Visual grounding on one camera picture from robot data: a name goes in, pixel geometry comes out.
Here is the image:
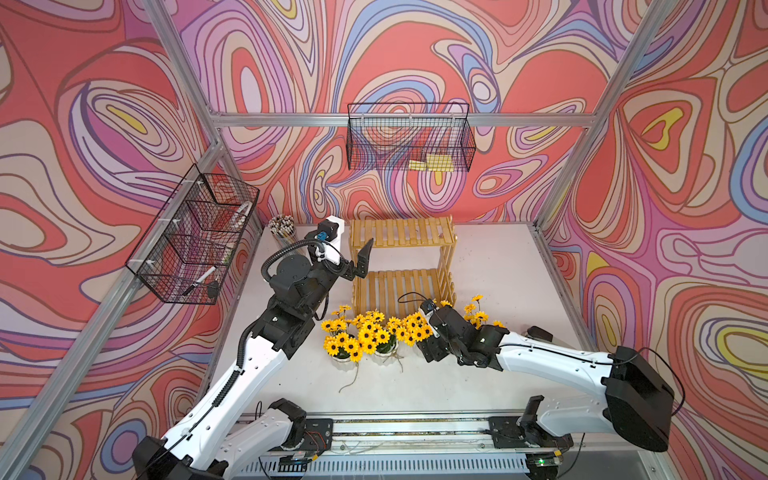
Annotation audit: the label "sunflower pot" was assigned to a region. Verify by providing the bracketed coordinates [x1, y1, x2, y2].
[463, 294, 506, 330]
[321, 305, 362, 363]
[386, 313, 433, 346]
[352, 310, 402, 358]

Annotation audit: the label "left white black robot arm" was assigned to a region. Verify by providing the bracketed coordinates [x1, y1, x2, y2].
[132, 232, 374, 479]

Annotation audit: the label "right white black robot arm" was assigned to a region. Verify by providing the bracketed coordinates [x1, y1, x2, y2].
[418, 300, 674, 452]

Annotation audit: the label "wooden two-tier shelf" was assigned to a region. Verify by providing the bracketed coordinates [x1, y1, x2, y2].
[349, 216, 458, 317]

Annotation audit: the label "grey black stapler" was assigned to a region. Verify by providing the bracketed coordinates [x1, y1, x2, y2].
[525, 326, 554, 343]

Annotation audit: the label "white marker in basket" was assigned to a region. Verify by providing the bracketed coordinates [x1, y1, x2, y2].
[182, 266, 217, 296]

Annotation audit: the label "yellow sticky notes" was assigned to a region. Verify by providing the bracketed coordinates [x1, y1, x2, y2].
[407, 154, 456, 173]

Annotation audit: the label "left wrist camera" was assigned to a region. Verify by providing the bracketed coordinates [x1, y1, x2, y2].
[306, 216, 345, 266]

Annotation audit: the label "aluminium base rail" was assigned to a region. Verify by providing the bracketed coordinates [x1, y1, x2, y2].
[238, 411, 667, 479]

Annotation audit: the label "side black wire basket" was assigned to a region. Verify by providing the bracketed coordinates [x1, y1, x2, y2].
[125, 165, 259, 305]

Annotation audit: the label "back black wire basket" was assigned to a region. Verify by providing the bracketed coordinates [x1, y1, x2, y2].
[346, 100, 476, 172]

